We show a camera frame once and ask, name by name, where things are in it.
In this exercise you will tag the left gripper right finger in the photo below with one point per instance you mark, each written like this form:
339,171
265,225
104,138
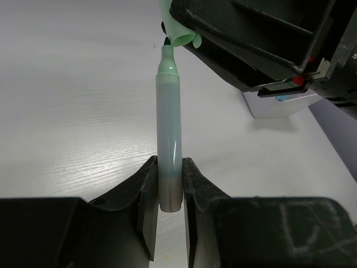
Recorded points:
222,231

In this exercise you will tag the green highlighter marker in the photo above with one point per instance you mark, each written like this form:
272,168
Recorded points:
168,112

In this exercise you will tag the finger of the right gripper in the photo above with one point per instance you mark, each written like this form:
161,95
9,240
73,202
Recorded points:
226,65

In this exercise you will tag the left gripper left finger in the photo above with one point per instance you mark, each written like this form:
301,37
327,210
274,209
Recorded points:
116,229

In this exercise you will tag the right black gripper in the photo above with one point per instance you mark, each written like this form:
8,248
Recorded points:
299,45

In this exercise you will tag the white compartment organizer box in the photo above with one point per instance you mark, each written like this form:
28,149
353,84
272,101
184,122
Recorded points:
272,108

